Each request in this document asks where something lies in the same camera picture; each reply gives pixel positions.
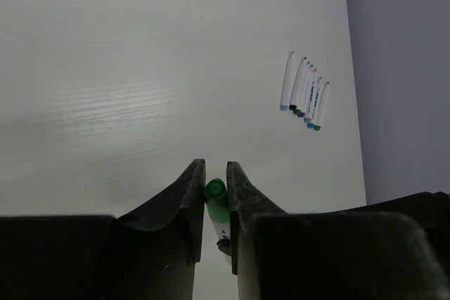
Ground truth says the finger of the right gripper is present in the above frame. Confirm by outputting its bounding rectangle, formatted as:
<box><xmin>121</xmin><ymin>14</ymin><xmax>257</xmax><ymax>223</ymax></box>
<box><xmin>217</xmin><ymin>239</ymin><xmax>231</xmax><ymax>256</ymax></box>

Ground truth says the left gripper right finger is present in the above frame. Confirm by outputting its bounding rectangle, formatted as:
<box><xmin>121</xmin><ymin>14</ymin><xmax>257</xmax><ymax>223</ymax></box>
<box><xmin>226</xmin><ymin>162</ymin><xmax>449</xmax><ymax>299</ymax></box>

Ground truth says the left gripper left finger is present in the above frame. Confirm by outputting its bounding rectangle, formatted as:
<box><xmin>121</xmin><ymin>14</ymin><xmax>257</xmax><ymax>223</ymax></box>
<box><xmin>1</xmin><ymin>159</ymin><xmax>205</xmax><ymax>299</ymax></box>

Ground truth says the light green capped pen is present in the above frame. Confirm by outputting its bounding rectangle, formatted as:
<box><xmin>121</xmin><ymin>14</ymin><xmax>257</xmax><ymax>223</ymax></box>
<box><xmin>203</xmin><ymin>177</ymin><xmax>233</xmax><ymax>266</ymax></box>

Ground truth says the dark green pen body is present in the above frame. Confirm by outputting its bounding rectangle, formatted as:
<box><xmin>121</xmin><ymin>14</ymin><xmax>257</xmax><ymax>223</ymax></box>
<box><xmin>290</xmin><ymin>58</ymin><xmax>311</xmax><ymax>115</ymax></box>

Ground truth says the grey pen body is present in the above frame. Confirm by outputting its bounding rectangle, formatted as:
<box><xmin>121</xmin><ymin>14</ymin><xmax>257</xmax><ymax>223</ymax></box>
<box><xmin>304</xmin><ymin>68</ymin><xmax>317</xmax><ymax>123</ymax></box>

